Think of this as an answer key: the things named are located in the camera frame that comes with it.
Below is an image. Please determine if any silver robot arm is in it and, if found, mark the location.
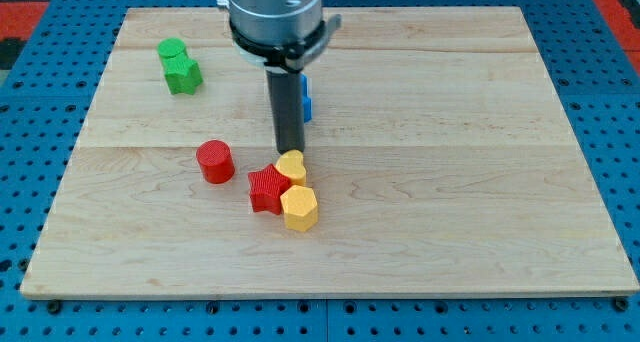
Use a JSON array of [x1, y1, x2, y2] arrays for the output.
[[216, 0, 342, 73]]

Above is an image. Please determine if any red cylinder block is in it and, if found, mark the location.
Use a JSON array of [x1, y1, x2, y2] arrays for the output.
[[196, 140, 235, 184]]

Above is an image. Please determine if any green star block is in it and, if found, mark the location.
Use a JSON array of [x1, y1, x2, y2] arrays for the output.
[[162, 55, 203, 95]]

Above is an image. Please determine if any blue block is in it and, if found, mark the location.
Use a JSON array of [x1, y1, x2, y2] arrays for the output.
[[301, 74, 313, 123]]

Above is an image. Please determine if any green cylinder block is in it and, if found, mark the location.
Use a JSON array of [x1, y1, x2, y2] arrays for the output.
[[157, 37, 188, 60]]

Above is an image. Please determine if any red star block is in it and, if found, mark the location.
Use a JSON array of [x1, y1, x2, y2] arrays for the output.
[[248, 164, 291, 215]]

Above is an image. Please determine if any yellow hexagon block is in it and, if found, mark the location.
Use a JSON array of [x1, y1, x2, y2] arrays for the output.
[[280, 185, 319, 232]]

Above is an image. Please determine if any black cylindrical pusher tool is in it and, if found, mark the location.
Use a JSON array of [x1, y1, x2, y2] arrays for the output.
[[266, 70, 305, 154]]

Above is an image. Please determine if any wooden board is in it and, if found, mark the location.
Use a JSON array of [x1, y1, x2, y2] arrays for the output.
[[21, 7, 639, 300]]

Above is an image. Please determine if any yellow heart block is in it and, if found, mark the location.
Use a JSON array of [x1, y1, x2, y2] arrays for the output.
[[275, 150, 307, 186]]

